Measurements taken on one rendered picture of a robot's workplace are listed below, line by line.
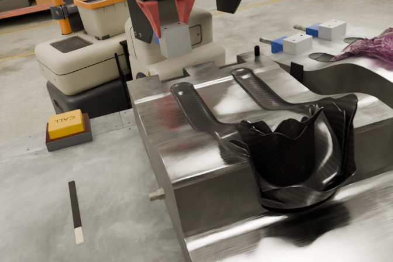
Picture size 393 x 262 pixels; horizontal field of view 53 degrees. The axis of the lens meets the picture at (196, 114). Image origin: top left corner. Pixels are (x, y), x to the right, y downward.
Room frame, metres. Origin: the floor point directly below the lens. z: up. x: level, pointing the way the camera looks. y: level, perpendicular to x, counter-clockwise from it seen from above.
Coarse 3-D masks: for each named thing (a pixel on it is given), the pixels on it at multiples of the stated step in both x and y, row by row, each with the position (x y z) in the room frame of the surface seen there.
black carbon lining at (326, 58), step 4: (344, 40) 0.79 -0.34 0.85; (348, 40) 0.79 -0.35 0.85; (352, 40) 0.79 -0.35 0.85; (356, 40) 0.79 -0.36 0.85; (308, 56) 0.73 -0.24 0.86; (312, 56) 0.74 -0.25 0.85; (316, 56) 0.74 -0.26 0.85; (320, 56) 0.74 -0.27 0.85; (324, 56) 0.73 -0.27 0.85; (328, 56) 0.73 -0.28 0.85; (332, 56) 0.72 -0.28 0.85; (316, 60) 0.71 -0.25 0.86; (320, 60) 0.72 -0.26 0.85; (324, 60) 0.72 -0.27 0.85; (328, 60) 0.71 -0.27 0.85; (336, 60) 0.67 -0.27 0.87
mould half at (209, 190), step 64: (256, 64) 0.65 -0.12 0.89; (192, 128) 0.47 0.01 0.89; (384, 128) 0.35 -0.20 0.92; (192, 192) 0.30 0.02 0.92; (256, 192) 0.32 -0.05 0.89; (384, 192) 0.32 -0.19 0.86; (192, 256) 0.27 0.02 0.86; (256, 256) 0.26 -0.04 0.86; (320, 256) 0.25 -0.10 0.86; (384, 256) 0.24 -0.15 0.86
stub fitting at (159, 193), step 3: (159, 189) 0.40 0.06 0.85; (162, 189) 0.40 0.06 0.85; (150, 192) 0.40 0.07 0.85; (153, 192) 0.40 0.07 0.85; (156, 192) 0.40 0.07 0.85; (159, 192) 0.40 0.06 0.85; (162, 192) 0.40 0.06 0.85; (150, 195) 0.39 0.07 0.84; (153, 195) 0.39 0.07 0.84; (156, 195) 0.39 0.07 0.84; (159, 195) 0.39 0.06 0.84; (162, 195) 0.39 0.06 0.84; (165, 195) 0.40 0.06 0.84; (150, 198) 0.39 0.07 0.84; (153, 198) 0.39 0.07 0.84; (156, 198) 0.39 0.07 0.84; (159, 198) 0.39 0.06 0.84; (162, 198) 0.39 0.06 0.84; (165, 198) 0.39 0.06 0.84
